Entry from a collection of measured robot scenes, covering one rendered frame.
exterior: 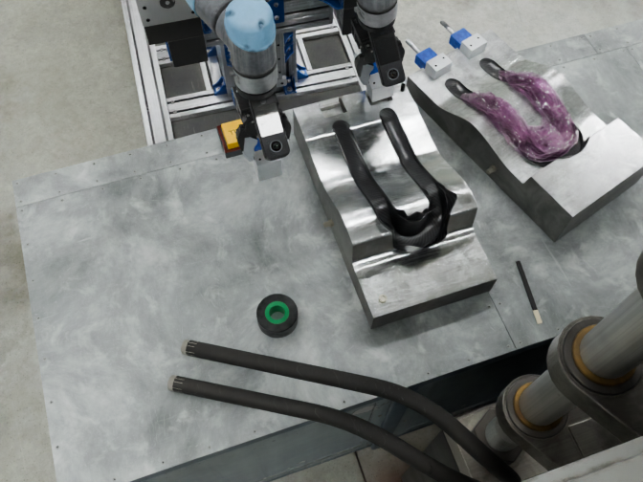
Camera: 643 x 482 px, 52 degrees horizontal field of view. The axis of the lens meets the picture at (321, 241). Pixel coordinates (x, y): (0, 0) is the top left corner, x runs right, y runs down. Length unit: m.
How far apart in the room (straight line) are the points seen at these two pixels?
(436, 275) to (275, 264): 0.33
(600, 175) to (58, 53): 2.19
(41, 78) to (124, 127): 0.43
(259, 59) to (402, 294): 0.52
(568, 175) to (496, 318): 0.33
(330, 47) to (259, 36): 1.49
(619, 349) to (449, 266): 0.62
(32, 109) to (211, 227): 1.51
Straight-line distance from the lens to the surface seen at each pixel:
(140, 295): 1.38
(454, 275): 1.32
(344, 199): 1.31
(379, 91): 1.45
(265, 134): 1.17
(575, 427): 1.09
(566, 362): 0.83
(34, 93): 2.86
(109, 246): 1.44
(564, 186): 1.42
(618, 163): 1.50
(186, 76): 2.47
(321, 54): 2.51
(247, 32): 1.05
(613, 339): 0.76
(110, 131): 2.65
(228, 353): 1.25
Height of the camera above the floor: 2.03
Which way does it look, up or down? 62 degrees down
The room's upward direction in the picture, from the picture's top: 2 degrees clockwise
